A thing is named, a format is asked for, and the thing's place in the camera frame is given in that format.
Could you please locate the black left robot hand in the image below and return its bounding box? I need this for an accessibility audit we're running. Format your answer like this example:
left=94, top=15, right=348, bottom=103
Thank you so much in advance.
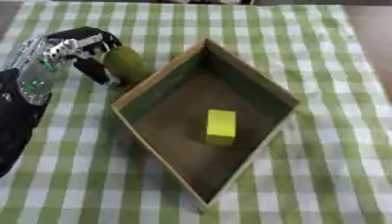
left=44, top=26, right=126, bottom=88

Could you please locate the green cylinder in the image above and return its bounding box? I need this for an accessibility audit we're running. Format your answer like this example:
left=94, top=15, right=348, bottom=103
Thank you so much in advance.
left=101, top=45, right=155, bottom=88

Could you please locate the tan cardboard box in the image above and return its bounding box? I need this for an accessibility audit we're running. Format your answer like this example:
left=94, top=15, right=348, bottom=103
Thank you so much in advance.
left=110, top=38, right=302, bottom=208

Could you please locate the yellow rectangular block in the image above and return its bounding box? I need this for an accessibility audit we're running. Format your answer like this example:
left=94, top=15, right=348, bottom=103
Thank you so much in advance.
left=205, top=108, right=239, bottom=146

